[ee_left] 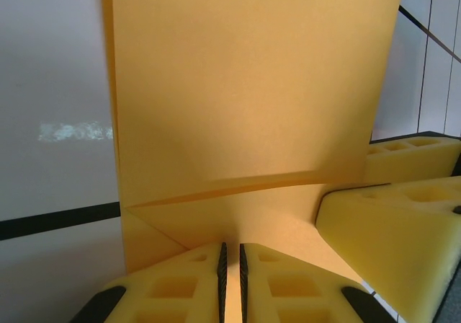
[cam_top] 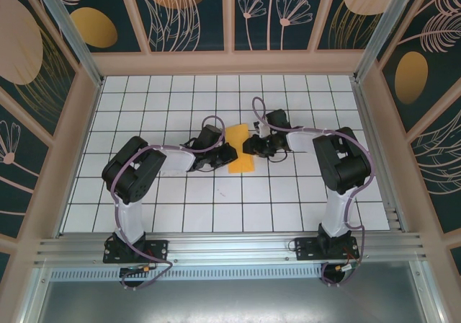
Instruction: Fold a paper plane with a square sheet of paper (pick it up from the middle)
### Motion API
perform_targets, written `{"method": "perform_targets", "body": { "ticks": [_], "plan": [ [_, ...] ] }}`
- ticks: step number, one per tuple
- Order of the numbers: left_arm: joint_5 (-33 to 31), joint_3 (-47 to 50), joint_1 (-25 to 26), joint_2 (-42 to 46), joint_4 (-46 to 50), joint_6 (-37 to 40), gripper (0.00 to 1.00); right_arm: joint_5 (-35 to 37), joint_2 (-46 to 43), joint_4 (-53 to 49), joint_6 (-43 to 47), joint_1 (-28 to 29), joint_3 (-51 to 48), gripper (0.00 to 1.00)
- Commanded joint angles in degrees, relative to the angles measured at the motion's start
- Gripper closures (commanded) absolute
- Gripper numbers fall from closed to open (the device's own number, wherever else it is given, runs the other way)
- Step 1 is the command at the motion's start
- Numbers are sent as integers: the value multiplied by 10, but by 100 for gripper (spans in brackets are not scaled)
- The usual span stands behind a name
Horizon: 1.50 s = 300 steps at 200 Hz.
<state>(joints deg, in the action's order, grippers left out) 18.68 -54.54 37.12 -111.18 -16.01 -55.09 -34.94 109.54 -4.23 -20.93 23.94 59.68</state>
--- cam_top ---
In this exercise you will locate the yellow cloth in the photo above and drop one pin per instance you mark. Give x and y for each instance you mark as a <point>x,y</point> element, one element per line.
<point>238,135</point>

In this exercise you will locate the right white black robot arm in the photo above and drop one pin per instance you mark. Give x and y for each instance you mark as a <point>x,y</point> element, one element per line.
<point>342,164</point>

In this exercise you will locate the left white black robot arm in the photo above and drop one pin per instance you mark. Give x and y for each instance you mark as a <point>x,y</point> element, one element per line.
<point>178,160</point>

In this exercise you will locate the grey sheet metal tray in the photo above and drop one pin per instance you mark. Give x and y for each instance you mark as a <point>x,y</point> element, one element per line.
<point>230,301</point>

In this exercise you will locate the orange power connector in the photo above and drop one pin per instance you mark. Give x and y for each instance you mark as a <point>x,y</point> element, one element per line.
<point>345,267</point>
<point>146,267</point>

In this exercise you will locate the gold oval pink feather panel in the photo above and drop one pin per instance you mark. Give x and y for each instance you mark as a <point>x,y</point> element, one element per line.
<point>432,49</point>

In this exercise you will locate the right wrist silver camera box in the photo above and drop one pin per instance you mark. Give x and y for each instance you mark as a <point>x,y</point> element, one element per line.
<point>262,130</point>

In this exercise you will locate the pink flowers wall panel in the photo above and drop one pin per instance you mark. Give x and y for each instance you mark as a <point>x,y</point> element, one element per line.
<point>273,31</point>

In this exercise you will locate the long aluminium base rail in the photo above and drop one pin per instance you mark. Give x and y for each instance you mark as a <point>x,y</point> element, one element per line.
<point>230,247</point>

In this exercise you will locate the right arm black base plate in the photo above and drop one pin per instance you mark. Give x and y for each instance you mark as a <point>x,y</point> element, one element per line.
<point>306,251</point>

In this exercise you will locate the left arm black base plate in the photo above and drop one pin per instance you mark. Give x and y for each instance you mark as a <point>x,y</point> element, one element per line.
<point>158,251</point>

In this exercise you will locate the aluminium corner post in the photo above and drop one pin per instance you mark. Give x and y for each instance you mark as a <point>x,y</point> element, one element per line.
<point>73,38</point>
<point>383,31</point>

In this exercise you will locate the aluminium side rail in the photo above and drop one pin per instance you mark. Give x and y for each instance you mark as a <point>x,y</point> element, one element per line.
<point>393,219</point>

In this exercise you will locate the gold oval wall panel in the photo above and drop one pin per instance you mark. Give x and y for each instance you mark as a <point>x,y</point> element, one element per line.
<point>93,27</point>

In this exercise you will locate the pink leaf outlines wall panel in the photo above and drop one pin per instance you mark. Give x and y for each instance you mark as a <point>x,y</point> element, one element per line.
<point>439,171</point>

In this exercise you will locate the single pink flower wall panel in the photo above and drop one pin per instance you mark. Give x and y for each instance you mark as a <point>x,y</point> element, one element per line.
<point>14,179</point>

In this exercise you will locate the large pink circle wall panel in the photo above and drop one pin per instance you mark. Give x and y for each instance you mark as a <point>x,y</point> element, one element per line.
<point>21,49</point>

